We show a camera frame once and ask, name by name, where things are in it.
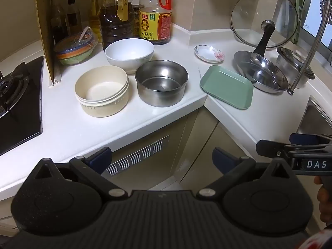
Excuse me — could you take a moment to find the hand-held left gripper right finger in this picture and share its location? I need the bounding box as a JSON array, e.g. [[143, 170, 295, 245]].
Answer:
[[197, 147, 299, 202]]

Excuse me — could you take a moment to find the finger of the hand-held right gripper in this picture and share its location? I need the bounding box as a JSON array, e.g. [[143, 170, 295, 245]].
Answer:
[[255, 139, 332, 159], [290, 133, 332, 145]]

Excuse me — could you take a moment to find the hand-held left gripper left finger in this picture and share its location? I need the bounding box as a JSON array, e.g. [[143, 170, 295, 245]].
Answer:
[[34, 146, 129, 203]]

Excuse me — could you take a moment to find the beige plastic bowl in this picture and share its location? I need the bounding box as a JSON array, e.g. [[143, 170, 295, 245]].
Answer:
[[75, 65, 129, 118]]

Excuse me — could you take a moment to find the green square plate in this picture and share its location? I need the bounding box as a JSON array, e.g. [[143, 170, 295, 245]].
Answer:
[[200, 65, 254, 109]]

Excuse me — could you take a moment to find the steel frying pan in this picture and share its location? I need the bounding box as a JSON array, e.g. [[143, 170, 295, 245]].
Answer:
[[233, 20, 289, 93]]

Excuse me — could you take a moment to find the stainless steel bowl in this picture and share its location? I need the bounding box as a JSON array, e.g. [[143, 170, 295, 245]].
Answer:
[[135, 60, 189, 107]]

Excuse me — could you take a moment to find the small floral dish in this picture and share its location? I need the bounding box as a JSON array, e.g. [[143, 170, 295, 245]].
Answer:
[[194, 45, 225, 63]]

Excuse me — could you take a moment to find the white ceramic bowl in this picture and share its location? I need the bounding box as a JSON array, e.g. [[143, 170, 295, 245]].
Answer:
[[104, 38, 155, 74]]

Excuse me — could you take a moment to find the person's right hand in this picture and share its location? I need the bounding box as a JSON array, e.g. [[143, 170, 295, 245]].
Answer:
[[313, 176, 332, 224]]

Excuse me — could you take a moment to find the steel sink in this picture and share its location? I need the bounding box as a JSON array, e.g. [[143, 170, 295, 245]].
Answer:
[[296, 96, 332, 142]]

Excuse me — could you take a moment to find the cabinet vent grille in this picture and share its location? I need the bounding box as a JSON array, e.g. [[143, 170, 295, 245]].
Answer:
[[105, 135, 170, 177]]

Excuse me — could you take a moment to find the red white patterned cloth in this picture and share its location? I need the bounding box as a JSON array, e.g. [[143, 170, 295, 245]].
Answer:
[[296, 229, 332, 249]]

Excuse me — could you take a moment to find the steel pot with lid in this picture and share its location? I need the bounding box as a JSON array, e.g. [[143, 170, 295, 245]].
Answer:
[[276, 47, 315, 80]]

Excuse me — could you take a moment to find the metal dish rack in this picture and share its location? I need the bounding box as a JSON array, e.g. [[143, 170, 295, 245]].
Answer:
[[287, 0, 332, 95]]

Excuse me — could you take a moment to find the black glass cooktop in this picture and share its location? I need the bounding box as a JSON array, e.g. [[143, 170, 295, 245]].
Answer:
[[0, 55, 44, 156]]

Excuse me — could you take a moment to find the striped bowl with plastic wrap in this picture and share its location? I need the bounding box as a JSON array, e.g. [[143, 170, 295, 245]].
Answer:
[[53, 27, 98, 65]]

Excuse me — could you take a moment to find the gas burner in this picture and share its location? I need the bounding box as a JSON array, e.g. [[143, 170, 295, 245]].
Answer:
[[0, 62, 29, 118]]

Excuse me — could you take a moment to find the window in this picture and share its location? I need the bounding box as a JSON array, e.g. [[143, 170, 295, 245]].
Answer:
[[301, 0, 332, 66]]

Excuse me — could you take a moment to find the white plastic spoon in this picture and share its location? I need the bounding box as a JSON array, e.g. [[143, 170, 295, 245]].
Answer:
[[77, 26, 91, 42]]

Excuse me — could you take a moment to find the large dark oil bottle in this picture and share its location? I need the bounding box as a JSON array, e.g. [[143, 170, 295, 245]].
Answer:
[[93, 0, 136, 51]]

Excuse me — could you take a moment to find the glass pan lid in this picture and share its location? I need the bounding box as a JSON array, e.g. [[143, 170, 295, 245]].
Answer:
[[230, 0, 299, 49]]

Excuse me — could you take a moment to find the cardboard panel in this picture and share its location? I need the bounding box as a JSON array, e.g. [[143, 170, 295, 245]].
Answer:
[[35, 0, 63, 84]]

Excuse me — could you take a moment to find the yellow cooking oil bottle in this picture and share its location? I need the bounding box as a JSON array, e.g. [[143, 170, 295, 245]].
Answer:
[[88, 0, 105, 42]]

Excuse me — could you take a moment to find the dark sauce bottle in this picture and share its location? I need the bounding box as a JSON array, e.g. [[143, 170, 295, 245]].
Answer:
[[49, 0, 69, 44]]

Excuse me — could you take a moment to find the black cap sauce bottle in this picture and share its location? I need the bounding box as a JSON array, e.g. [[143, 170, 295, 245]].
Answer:
[[66, 0, 84, 35]]

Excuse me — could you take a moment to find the red handle soy sauce bottle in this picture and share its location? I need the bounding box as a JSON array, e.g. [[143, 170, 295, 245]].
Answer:
[[139, 0, 173, 46]]

